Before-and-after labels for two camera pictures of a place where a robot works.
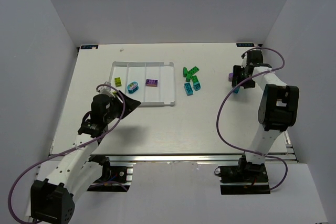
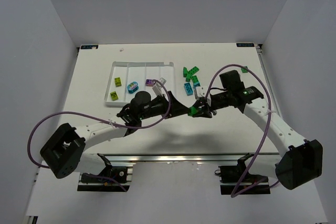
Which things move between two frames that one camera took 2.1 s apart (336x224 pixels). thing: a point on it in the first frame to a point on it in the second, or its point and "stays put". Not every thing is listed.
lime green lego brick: [117, 82] stays put
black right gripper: [239, 76] to [208, 104]
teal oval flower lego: [133, 87] stays put
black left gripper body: [121, 106] to [170, 104]
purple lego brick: [153, 83] stays put
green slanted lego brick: [185, 72] stays put
